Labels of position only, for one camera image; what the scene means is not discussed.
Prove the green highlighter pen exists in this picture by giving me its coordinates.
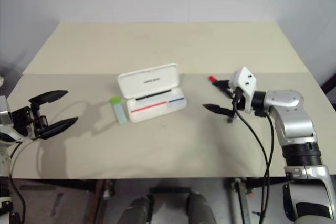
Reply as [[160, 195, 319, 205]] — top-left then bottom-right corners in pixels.
[[109, 97, 129, 126]]

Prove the grey rounded shape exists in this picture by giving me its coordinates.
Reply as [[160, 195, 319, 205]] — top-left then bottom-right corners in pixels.
[[185, 191, 217, 224], [122, 195, 155, 224]]

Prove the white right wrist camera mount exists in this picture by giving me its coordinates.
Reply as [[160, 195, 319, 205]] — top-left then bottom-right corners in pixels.
[[227, 66, 257, 104]]

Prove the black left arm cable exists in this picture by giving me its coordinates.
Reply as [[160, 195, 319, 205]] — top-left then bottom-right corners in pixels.
[[8, 141, 27, 224]]

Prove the white pen case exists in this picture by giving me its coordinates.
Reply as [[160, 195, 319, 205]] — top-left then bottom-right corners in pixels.
[[117, 62, 188, 124]]

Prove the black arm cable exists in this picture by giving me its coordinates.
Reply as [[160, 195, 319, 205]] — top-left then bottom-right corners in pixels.
[[232, 89, 275, 224], [8, 141, 27, 224]]

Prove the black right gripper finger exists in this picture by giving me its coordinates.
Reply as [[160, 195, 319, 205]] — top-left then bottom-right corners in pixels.
[[202, 103, 234, 117], [212, 79, 235, 98]]

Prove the black marker with red cap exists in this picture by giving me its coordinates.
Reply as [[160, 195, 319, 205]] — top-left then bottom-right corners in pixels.
[[208, 76, 224, 86]]

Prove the black crossbar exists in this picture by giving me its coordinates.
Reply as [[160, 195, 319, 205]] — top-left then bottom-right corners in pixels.
[[149, 186, 192, 196]]

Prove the metal table leg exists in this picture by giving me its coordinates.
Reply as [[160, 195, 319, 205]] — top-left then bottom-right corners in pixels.
[[86, 179, 117, 224], [230, 178, 253, 224]]

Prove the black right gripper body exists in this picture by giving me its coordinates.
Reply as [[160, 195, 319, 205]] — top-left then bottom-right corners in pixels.
[[226, 87, 254, 124]]

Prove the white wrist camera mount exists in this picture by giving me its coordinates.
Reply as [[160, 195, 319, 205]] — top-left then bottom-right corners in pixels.
[[0, 125, 24, 144], [227, 66, 257, 104]]

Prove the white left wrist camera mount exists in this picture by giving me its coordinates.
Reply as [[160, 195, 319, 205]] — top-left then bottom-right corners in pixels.
[[0, 125, 24, 144]]

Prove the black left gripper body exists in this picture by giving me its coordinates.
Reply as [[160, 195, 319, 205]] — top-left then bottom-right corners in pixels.
[[12, 100, 50, 141]]

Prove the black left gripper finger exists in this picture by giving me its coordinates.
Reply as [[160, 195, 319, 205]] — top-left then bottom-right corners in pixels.
[[28, 90, 69, 104], [41, 116, 79, 140]]

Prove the dark object at wall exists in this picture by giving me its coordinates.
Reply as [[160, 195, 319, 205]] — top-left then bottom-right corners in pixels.
[[321, 70, 336, 94]]

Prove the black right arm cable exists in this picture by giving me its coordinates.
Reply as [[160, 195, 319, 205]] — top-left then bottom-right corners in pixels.
[[232, 89, 275, 224]]

